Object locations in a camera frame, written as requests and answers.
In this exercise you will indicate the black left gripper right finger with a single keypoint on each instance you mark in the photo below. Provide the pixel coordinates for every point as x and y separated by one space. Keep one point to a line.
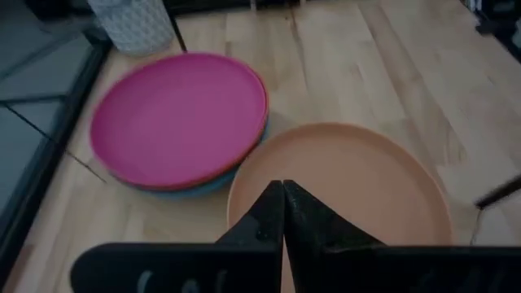
346 268

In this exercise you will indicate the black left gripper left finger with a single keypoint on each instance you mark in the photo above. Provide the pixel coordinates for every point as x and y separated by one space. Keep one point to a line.
228 264

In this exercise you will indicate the large tan plate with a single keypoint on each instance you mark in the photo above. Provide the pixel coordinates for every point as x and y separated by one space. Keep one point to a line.
346 175

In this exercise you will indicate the pink plate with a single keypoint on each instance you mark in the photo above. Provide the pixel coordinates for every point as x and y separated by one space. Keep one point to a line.
175 122

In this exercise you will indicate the blue plate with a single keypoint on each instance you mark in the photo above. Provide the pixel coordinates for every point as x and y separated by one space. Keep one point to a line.
191 195

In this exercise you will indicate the red plate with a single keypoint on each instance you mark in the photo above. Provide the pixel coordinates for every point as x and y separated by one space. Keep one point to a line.
179 188

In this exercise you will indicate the white triangle-patterned plant pot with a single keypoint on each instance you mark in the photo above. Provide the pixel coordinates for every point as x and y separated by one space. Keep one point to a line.
134 24

